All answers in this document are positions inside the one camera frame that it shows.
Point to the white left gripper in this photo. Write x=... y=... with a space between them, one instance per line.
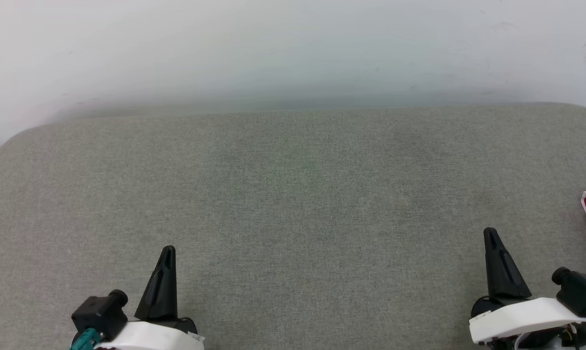
x=152 y=338

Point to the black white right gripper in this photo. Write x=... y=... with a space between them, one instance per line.
x=521 y=321

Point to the grey fabric sofa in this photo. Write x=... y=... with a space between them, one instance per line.
x=293 y=209

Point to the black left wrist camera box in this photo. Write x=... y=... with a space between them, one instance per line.
x=98 y=313

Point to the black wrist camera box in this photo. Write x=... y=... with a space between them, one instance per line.
x=98 y=313
x=579 y=291

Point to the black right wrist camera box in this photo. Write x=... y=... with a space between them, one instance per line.
x=579 y=291

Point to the teal left camera connector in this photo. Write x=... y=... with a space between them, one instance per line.
x=85 y=340

